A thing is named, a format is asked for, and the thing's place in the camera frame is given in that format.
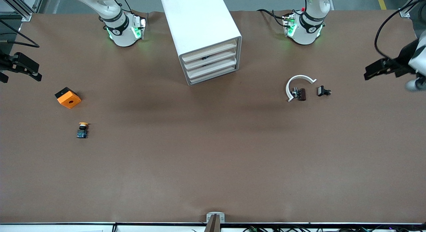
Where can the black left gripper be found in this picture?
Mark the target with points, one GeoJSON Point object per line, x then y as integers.
{"type": "Point", "coordinates": [403, 57]}

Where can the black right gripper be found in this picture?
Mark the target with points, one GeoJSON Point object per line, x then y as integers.
{"type": "Point", "coordinates": [7, 64]}

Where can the white plastic tray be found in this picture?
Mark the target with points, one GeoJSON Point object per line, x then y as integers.
{"type": "Point", "coordinates": [223, 54]}

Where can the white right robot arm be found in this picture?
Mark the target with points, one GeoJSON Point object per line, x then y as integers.
{"type": "Point", "coordinates": [123, 35]}

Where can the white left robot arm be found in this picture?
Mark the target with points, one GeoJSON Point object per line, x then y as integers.
{"type": "Point", "coordinates": [304, 35]}

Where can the yellow push button blue base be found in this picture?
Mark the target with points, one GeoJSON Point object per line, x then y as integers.
{"type": "Point", "coordinates": [82, 130]}

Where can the orange box with round hole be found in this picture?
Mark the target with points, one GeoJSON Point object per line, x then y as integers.
{"type": "Point", "coordinates": [70, 100]}

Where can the small black clip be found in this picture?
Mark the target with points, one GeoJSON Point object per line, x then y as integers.
{"type": "Point", "coordinates": [321, 91]}

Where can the dark brown connector block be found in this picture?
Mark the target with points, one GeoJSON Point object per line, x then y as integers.
{"type": "Point", "coordinates": [301, 94]}

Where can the white curved plastic arc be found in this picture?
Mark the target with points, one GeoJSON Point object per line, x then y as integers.
{"type": "Point", "coordinates": [293, 80]}

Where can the brown table cover sheet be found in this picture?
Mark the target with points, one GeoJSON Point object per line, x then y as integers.
{"type": "Point", "coordinates": [213, 142]}

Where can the aluminium frame profile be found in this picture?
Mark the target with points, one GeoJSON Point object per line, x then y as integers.
{"type": "Point", "coordinates": [26, 15]}
{"type": "Point", "coordinates": [406, 12]}

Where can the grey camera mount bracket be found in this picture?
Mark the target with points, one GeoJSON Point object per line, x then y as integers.
{"type": "Point", "coordinates": [215, 218]}

